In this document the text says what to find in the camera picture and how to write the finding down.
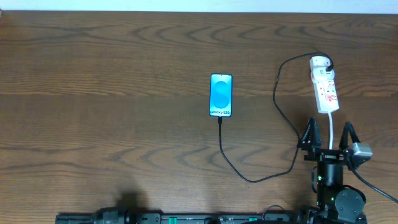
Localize white power strip cord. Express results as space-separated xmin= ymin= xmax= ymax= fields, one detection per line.
xmin=327 ymin=112 xmax=334 ymax=151

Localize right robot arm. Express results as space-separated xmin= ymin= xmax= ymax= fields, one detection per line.
xmin=297 ymin=118 xmax=373 ymax=224

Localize white USB charger adapter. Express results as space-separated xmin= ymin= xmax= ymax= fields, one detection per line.
xmin=310 ymin=56 xmax=331 ymax=70

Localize blue Galaxy smartphone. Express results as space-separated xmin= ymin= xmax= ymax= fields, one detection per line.
xmin=209 ymin=73 xmax=233 ymax=117

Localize white power strip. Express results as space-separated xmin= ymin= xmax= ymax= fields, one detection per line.
xmin=311 ymin=67 xmax=340 ymax=114

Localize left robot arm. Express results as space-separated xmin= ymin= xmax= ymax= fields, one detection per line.
xmin=91 ymin=208 xmax=132 ymax=224

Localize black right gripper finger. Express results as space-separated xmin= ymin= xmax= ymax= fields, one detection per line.
xmin=338 ymin=121 xmax=360 ymax=150
xmin=297 ymin=118 xmax=322 ymax=149

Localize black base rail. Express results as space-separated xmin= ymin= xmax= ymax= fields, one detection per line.
xmin=55 ymin=213 xmax=298 ymax=224

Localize black USB charging cable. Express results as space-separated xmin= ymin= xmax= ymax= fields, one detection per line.
xmin=217 ymin=52 xmax=335 ymax=184

